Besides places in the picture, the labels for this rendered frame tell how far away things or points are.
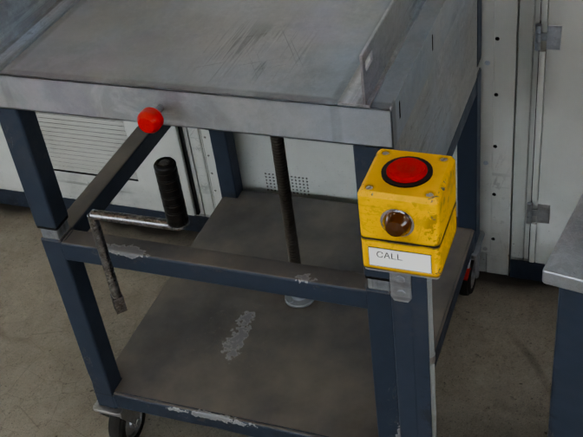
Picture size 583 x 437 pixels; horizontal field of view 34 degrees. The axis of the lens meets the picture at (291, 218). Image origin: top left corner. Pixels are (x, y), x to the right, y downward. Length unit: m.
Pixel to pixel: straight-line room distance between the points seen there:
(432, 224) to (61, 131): 1.56
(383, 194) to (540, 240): 1.18
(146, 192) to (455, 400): 0.91
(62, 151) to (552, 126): 1.17
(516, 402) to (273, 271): 0.68
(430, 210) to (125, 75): 0.54
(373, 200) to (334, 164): 1.18
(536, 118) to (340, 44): 0.69
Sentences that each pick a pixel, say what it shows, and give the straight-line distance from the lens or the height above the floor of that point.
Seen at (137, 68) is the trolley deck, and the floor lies 0.85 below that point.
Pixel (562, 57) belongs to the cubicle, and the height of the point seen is 0.56.
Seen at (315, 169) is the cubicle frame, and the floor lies 0.23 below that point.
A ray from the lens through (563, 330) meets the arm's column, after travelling 1.13.
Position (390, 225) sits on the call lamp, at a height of 0.87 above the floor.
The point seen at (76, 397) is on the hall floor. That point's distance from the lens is 2.06.
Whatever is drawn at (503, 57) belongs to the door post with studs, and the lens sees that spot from 1.86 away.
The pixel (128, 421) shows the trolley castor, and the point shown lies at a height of 0.08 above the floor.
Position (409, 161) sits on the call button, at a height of 0.91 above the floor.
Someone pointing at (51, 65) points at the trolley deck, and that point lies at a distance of 1.37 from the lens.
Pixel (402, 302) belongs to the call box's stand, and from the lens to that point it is 1.03.
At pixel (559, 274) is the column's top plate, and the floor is 0.75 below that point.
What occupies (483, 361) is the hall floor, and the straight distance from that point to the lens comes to 1.99.
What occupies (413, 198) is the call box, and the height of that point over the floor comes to 0.90.
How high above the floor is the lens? 1.45
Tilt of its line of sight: 38 degrees down
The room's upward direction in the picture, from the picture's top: 8 degrees counter-clockwise
